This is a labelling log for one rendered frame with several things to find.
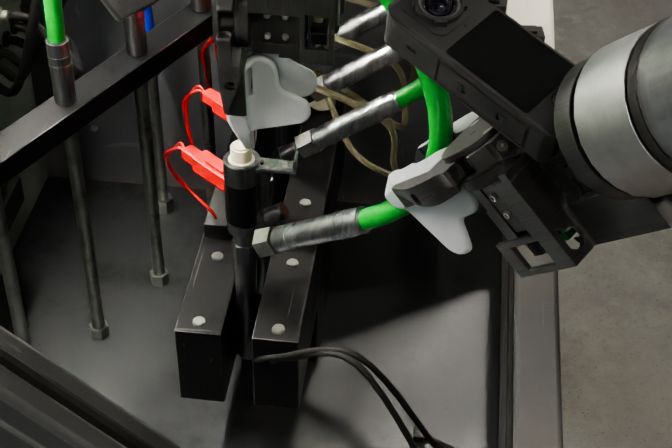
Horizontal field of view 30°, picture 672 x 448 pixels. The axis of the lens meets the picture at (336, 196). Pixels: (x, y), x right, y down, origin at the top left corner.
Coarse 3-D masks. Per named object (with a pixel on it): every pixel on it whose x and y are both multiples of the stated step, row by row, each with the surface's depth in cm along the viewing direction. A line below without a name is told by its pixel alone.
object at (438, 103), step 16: (384, 0) 68; (432, 80) 70; (432, 96) 71; (448, 96) 71; (432, 112) 71; (448, 112) 71; (432, 128) 72; (448, 128) 72; (432, 144) 73; (448, 144) 72; (368, 208) 79; (384, 208) 78; (368, 224) 79; (384, 224) 79
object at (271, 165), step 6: (264, 162) 94; (270, 162) 94; (276, 162) 94; (282, 162) 94; (288, 162) 94; (258, 168) 93; (264, 168) 93; (270, 168) 93; (276, 168) 93; (282, 168) 93; (288, 168) 94; (294, 174) 93
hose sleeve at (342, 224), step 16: (352, 208) 80; (288, 224) 84; (304, 224) 82; (320, 224) 81; (336, 224) 80; (352, 224) 79; (272, 240) 84; (288, 240) 83; (304, 240) 82; (320, 240) 82
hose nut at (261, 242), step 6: (264, 228) 85; (270, 228) 85; (258, 234) 85; (264, 234) 85; (252, 240) 85; (258, 240) 85; (264, 240) 84; (258, 246) 85; (264, 246) 85; (270, 246) 84; (258, 252) 85; (264, 252) 85; (270, 252) 85; (276, 252) 85; (282, 252) 85
